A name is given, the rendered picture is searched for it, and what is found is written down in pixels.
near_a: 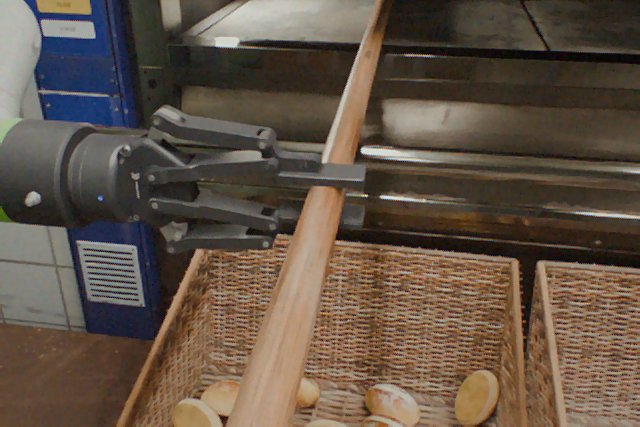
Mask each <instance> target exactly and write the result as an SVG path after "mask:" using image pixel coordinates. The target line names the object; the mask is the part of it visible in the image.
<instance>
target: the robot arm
mask: <svg viewBox="0 0 640 427"><path fill-rule="evenodd" d="M40 51H41V34H40V28H39V25H38V22H37V20H35V16H34V15H33V13H32V11H31V10H30V8H29V7H28V4H27V3H26V2H24V1H23V0H0V222H2V223H14V224H26V225H38V226H50V227H63V228H75V229H81V228H85V227H87V226H88V225H89V224H91V223H93V222H94V221H102V222H114V223H132V222H141V223H145V224H147V225H149V226H150V227H153V228H160V230H161V232H162V233H163V236H164V238H165V239H166V241H167V244H166V245H165V251H166V253H167V254H170V255H176V254H179V253H182V252H186V251H189V249H262V250H267V249H271V248H272V247H273V244H274V242H275V240H276V237H277V234H278V233H279V232H280V231H295V229H296V226H297V223H298V219H300V217H301V214H302V211H303V208H304V204H305V200H293V199H285V200H283V202H282V203H281V205H280V208H278V207H274V205H268V204H264V203H259V202H253V201H249V200H244V199H238V198H234V197H229V196H223V195H219V194H214V193H212V192H211V190H209V189H207V188H202V187H198V184H197V181H195V180H198V179H201V178H215V177H232V175H238V176H249V174H265V173H270V174H271V173H272V174H271V178H272V177H274V176H275V174H276V172H277V171H278V172H277V174H276V181H277V183H280V184H296V185H312V186H330V187H346V188H363V187H364V182H365V178H366V170H367V166H365V165H349V164H331V163H322V155H319V154H317V153H303V152H287V151H283V150H282V149H280V147H279V146H278V142H277V140H276V132H275V131H274V129H273V128H270V127H262V126H256V125H248V124H242V123H234V122H228V121H220V120H214V119H206V118H200V116H192V115H188V114H186V113H183V112H181V111H179V110H177V109H175V108H173V107H171V106H167V105H166V106H163V107H162V108H161V109H160V110H158V111H157V112H155V113H154V114H153V115H152V116H151V117H150V124H151V125H152V126H151V129H150V132H148V134H146V135H144V136H141V137H132V136H119V135H103V133H100V132H99V131H98V130H97V129H96V127H94V126H93V125H90V124H87V123H74V122H68V121H57V120H40V119H23V118H18V115H20V111H21V106H22V103H23V100H24V97H25V93H26V90H27V88H28V85H29V81H30V79H31V76H32V73H34V71H35V67H36V65H37V63H38V60H39V57H40ZM173 138H178V139H182V140H188V141H195V142H202V143H208V144H216V145H222V147H230V148H236V149H243V150H250V151H237V152H222V153H205V152H193V153H184V152H182V151H181V150H179V149H178V148H176V146H175V145H174V144H172V143H171V142H170V141H167V140H166V139H173ZM364 215H365V207H363V205H352V204H343V207H342V211H341V215H340V220H339V225H338V229H350V230H362V226H363V220H364ZM180 216H186V217H190V218H200V217H205V218H210V219H215V220H220V222H224V223H230V224H235V225H193V226H188V224H187V223H184V224H176V223H174V222H173V221H175V219H177V218H178V217H180Z"/></svg>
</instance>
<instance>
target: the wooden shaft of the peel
mask: <svg viewBox="0 0 640 427"><path fill-rule="evenodd" d="M391 3H392V0H377V1H376V4H375V7H374V10H373V13H372V16H370V20H369V23H368V25H367V28H366V32H365V35H364V38H363V41H362V43H361V47H360V50H359V53H357V56H356V59H355V62H354V65H353V68H352V71H351V75H350V77H349V80H348V83H347V87H346V90H345V93H343V95H342V98H341V102H340V105H339V108H338V111H337V113H336V117H335V120H334V123H333V126H332V129H331V132H330V135H328V138H327V141H326V144H325V147H324V150H323V153H322V163H331V164H349V165H353V162H354V157H355V152H356V148H357V143H358V139H360V135H361V129H362V125H363V121H364V117H365V112H366V107H367V103H368V98H369V94H370V90H371V84H372V80H374V76H375V71H376V67H377V62H378V57H379V53H380V49H381V43H382V39H383V35H384V30H385V28H386V26H387V21H388V16H389V12H390V8H391ZM346 193H347V188H346V187H330V186H312V185H311V186H310V189H309V193H308V196H307V199H306V201H305V204H304V208H303V211H302V214H301V217H300V219H298V223H297V226H296V229H295V232H294V234H293V238H292V241H291V244H290V247H289V250H288V253H287V256H286V259H285V262H283V265H282V269H281V271H280V274H279V277H278V280H277V284H276V287H275V289H274V292H273V295H272V299H271V302H269V305H268V307H267V311H266V314H265V317H264V320H263V322H262V326H261V329H260V332H259V335H258V339H257V341H255V344H254V347H253V350H252V354H251V357H250V359H249V362H248V366H247V369H246V372H245V375H244V377H242V381H241V384H240V387H239V390H238V394H237V396H236V399H235V402H234V406H233V409H232V411H231V414H229V418H228V421H227V424H226V427H291V424H292V420H293V414H294V410H295V406H296V401H297V397H298V391H299V387H301V383H302V378H303V374H304V369H305V364H306V360H307V356H308V351H309V346H310V342H311V337H312V333H313V329H315V323H316V319H317V315H318V311H319V305H320V301H321V297H322V292H323V288H324V283H325V278H326V274H327V270H328V265H330V260H331V256H332V252H333V247H334V243H335V238H336V233H337V229H338V225H339V220H340V215H341V211H342V207H343V202H345V198H346Z"/></svg>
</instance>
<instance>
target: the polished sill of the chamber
mask: <svg viewBox="0 0 640 427"><path fill-rule="evenodd" d="M360 47H361V43H346V42H321V41H295V40H270V39H245V38H220V37H195V36H179V37H177V38H176V39H174V40H171V41H170V42H168V43H167V54H168V64H169V67H178V68H200V69H221V70H242V71H263V73H284V74H305V75H326V76H348V77H350V75H351V71H352V68H353V65H354V62H355V59H356V56H357V53H359V50H360ZM374 78H390V79H410V80H432V81H453V82H474V83H495V84H517V85H538V86H560V87H581V88H602V89H624V90H640V54H625V53H599V52H574V51H549V50H523V49H498V48H472V47H448V48H447V46H427V47H421V45H403V46H396V44H381V49H380V53H379V57H378V62H377V67H376V71H375V76H374Z"/></svg>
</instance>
